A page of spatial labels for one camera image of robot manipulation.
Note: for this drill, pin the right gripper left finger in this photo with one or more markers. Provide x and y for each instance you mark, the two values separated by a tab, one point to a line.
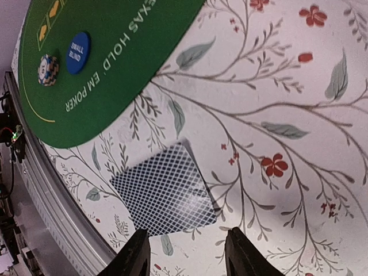
133	259

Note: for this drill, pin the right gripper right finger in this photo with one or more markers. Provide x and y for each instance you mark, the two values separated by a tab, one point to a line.
243	258

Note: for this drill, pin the blue small blind button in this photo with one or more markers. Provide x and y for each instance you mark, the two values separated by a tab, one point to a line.
78	53

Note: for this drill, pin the round green poker mat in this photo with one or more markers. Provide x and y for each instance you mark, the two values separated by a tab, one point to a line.
130	41

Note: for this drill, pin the floral white tablecloth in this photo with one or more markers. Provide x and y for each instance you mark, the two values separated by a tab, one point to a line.
270	97

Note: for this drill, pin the front aluminium rail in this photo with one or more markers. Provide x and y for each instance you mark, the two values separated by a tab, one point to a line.
59	235

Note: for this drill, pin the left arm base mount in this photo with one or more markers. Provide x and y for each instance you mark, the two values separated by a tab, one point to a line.
12	132

